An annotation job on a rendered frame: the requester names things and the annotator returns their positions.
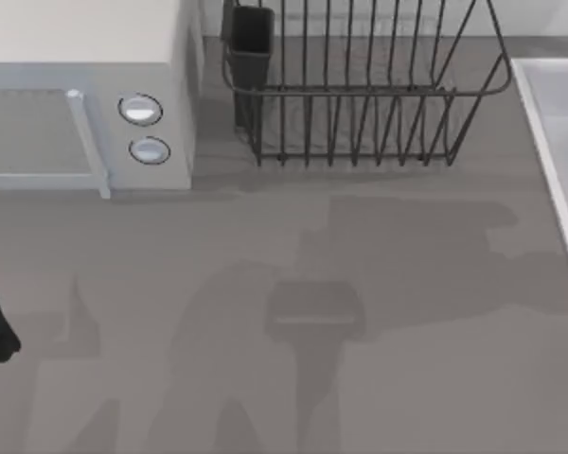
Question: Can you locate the small microwave knob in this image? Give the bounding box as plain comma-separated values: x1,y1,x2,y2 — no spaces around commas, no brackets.
128,135,172,166

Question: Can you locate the large microwave knob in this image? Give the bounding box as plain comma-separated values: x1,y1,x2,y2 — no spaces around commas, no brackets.
116,92,165,128

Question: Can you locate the dark utensil holder cup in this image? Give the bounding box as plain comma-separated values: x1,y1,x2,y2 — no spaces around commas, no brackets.
221,3,275,129

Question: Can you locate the microwave oven door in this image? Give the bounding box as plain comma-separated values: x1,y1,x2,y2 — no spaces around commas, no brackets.
0,74,113,200

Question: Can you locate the pale microwave oven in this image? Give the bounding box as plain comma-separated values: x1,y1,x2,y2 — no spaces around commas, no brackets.
0,0,204,200

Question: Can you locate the dark wire dish rack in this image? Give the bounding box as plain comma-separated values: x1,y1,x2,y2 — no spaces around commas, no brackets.
220,0,512,168

